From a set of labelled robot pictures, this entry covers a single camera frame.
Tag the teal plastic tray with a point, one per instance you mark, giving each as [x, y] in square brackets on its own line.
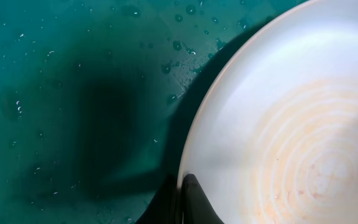
[97, 98]

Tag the light blue plate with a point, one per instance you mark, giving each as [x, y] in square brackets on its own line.
[275, 139]

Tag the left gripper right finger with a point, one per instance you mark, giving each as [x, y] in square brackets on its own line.
[195, 205]

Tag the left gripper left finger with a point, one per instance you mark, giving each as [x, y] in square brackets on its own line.
[164, 208]

